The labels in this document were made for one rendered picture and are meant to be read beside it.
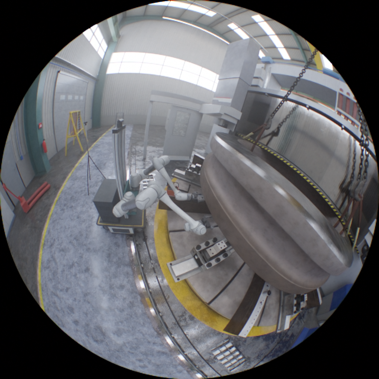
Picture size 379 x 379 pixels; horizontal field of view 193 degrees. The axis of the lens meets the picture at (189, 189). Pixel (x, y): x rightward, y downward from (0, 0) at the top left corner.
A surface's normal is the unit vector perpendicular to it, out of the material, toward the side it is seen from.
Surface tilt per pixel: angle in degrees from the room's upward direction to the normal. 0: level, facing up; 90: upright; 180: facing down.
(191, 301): 0
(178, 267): 0
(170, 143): 90
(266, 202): 90
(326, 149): 90
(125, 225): 0
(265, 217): 90
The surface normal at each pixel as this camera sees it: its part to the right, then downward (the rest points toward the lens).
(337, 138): -0.87, 0.11
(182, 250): 0.23, -0.77
